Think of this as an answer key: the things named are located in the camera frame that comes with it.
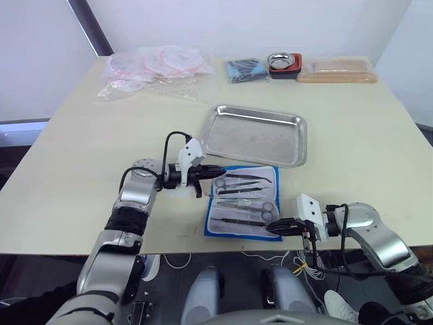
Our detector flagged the small round metal bowl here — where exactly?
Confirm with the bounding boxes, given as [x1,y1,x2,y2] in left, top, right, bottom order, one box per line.
[267,52,297,70]

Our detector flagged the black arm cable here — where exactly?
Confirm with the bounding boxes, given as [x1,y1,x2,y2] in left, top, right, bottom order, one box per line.
[120,131,193,190]
[311,202,433,282]

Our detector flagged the straight ribbed metal tweezers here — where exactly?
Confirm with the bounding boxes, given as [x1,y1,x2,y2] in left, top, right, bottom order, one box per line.
[216,198,255,209]

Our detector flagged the blue black packaged kit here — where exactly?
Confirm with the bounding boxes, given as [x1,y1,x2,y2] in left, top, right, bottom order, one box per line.
[225,58,271,84]

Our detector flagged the blue zippered instrument pack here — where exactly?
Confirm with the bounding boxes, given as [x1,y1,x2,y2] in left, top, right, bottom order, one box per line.
[202,165,283,242]

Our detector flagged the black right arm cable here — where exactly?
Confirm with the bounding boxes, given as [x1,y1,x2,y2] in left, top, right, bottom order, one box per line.
[311,202,433,282]

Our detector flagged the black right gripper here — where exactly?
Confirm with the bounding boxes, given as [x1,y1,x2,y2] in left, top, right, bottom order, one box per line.
[266,218,316,253]

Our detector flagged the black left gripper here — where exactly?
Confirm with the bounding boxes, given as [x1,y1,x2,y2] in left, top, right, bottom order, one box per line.
[187,165,226,199]

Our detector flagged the red plastic tray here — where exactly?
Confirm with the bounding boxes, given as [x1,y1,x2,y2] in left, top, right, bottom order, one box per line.
[269,53,303,77]

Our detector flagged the grey rounded leg cover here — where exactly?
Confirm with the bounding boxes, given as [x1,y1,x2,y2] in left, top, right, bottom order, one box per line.
[260,265,317,316]
[181,265,226,325]

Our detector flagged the blue and white rounded object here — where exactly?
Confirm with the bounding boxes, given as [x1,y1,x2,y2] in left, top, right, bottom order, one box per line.
[141,253,162,282]

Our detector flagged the crumpled clear plastic bag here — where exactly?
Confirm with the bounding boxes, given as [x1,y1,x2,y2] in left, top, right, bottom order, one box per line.
[97,70,218,104]

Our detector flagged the clear bag with pink tubing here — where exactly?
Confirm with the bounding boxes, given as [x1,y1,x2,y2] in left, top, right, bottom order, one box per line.
[106,53,147,92]

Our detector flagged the metal surgical scissors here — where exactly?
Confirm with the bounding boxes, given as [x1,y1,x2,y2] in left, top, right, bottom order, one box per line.
[233,201,276,221]

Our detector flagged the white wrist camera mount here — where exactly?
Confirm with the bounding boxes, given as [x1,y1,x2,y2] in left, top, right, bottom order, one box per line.
[177,137,206,189]
[292,194,329,243]

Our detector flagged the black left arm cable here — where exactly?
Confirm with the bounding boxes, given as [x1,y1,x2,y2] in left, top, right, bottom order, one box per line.
[120,131,193,190]

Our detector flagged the clear pack of wooden sticks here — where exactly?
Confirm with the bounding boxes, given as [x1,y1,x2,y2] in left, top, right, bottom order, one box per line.
[303,58,369,74]

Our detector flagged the black plastic tray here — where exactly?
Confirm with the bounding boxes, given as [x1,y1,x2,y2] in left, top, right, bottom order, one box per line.
[270,69,302,81]

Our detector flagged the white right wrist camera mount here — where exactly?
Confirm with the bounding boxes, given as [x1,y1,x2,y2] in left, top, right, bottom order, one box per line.
[292,194,329,243]

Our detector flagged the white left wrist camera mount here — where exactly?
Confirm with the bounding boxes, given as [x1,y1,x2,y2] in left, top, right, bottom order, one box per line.
[177,137,206,189]

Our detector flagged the grey chest plate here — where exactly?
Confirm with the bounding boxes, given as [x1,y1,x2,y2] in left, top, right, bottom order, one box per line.
[202,313,339,325]

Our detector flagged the curved metal tweezers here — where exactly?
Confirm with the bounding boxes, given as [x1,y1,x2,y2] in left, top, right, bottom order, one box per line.
[225,171,273,183]

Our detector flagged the dark grey side bench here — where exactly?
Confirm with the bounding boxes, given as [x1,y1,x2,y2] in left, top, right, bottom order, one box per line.
[0,118,51,148]

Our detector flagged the clear bag with large disc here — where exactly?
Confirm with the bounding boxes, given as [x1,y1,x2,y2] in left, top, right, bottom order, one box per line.
[141,45,214,78]

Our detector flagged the tangled white cable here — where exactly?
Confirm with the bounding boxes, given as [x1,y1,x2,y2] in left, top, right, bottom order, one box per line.
[240,250,327,282]

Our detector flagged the dark grey slanted beam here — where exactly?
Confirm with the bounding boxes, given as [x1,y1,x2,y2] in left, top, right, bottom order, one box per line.
[66,0,114,57]

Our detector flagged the white shoe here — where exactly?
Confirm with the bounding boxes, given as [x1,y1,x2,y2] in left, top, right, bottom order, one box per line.
[323,289,360,323]

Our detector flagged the wooden board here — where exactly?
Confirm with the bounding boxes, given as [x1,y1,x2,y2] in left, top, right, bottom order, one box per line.
[296,69,379,84]

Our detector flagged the looped white cable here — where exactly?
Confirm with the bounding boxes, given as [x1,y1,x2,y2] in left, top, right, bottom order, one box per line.
[163,252,194,269]

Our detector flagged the rectangular metal tray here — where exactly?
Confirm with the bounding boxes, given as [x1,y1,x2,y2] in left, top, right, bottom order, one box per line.
[200,104,309,169]

